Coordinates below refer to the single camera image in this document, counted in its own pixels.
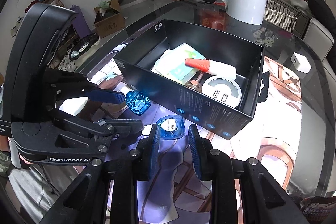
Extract clear glass perfume vial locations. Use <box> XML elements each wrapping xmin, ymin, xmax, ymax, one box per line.
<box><xmin>185</xmin><ymin>71</ymin><xmax>205</xmax><ymax>93</ymax></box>

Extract white tube red cap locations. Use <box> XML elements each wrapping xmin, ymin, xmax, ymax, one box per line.
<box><xmin>185</xmin><ymin>58</ymin><xmax>237</xmax><ymax>80</ymax></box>

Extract blue bottle with face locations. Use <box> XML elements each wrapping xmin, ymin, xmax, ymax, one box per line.
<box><xmin>142</xmin><ymin>115</ymin><xmax>186</xmax><ymax>140</ymax></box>

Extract blue bottle near box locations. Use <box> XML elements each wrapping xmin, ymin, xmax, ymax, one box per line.
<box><xmin>125</xmin><ymin>91</ymin><xmax>151</xmax><ymax>115</ymax></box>

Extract wooden shoe rack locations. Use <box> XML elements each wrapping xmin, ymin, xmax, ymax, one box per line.
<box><xmin>18</xmin><ymin>2</ymin><xmax>76</xmax><ymax>73</ymax></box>

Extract round white tin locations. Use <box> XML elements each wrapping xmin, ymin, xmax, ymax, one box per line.
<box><xmin>202</xmin><ymin>76</ymin><xmax>242</xmax><ymax>108</ymax></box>

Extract black cardboard box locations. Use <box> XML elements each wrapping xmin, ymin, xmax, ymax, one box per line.
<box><xmin>114</xmin><ymin>19</ymin><xmax>269</xmax><ymax>139</ymax></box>

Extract purple bag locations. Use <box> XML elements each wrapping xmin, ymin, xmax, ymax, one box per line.
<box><xmin>70</xmin><ymin>5</ymin><xmax>91</xmax><ymax>39</ymax></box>

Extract anime print desk mat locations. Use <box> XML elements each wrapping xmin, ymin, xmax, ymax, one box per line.
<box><xmin>57</xmin><ymin>56</ymin><xmax>302</xmax><ymax>224</ymax></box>

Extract brown cardboard box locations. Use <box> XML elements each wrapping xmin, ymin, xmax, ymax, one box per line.
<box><xmin>94</xmin><ymin>0</ymin><xmax>125</xmax><ymax>38</ymax></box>

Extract green tissue pack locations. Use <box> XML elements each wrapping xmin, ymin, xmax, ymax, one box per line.
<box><xmin>151</xmin><ymin>43</ymin><xmax>205</xmax><ymax>85</ymax></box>

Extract white power adapter cube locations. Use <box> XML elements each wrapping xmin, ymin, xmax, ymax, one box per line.
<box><xmin>290</xmin><ymin>52</ymin><xmax>311</xmax><ymax>74</ymax></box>

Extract woven wicker basket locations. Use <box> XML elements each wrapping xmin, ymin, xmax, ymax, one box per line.
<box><xmin>264</xmin><ymin>0</ymin><xmax>297</xmax><ymax>32</ymax></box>

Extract white sofa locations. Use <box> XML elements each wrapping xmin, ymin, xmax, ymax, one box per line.
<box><xmin>303</xmin><ymin>18</ymin><xmax>335</xmax><ymax>79</ymax></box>

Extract black jacket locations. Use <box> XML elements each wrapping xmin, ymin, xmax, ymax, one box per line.
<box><xmin>308</xmin><ymin>0</ymin><xmax>335</xmax><ymax>40</ymax></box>

